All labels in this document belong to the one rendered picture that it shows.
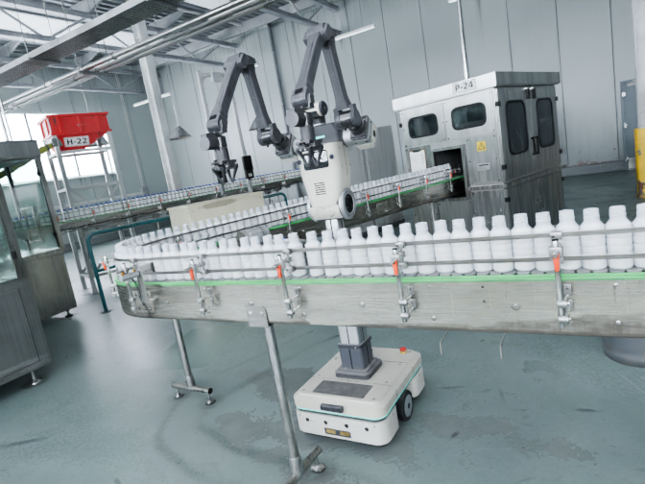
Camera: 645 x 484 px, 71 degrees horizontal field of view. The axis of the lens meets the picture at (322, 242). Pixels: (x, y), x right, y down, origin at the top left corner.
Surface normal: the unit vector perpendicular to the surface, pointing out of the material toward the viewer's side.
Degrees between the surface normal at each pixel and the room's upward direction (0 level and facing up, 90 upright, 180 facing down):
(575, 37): 90
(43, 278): 90
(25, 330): 90
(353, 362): 90
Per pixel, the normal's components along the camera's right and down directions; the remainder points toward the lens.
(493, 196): -0.73, 0.24
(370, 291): -0.49, 0.23
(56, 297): 0.86, -0.06
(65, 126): 0.66, 0.01
